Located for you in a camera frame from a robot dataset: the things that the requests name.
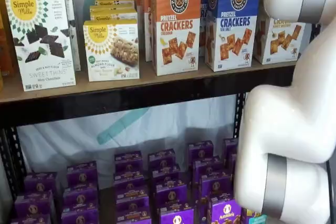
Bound brown particle board shelf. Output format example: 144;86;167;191
0;58;299;104

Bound purple Annie's pasta box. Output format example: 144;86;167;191
227;153;237;180
222;138;239;162
62;185;100;210
14;190;55;217
113;170;145;190
151;167;182;187
114;151;143;174
61;207;100;224
187;141;214;161
23;172;58;196
66;160;99;188
9;212;53;224
148;148;176;170
192;156;222;179

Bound Simple Mills almond bars box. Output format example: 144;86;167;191
89;11;139;25
89;4;138;14
94;0;136;7
82;19;141;82

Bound blue sea salt pretzel crackers box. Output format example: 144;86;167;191
204;0;262;73
194;0;237;57

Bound purple Annie's box orange label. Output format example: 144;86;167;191
156;205;195;224
114;186;150;205
116;201;152;224
154;180;188;208

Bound purple Annie's box red label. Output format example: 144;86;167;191
206;198;243;224
197;175;234;201

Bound Simple Mills sweet thins box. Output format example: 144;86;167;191
18;0;82;72
4;0;77;92

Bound yellow white pretzel crackers box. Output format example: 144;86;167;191
253;15;307;66

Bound purple Annie's box teal label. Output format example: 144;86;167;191
240;207;268;224

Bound orange brown snack box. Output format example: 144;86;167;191
0;0;16;90

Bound white backdrop sheet teal logo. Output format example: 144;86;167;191
15;0;266;180

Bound purple Annie's snack boxes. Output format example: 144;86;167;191
52;171;211;224

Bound black metal shelf frame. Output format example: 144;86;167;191
0;65;299;209

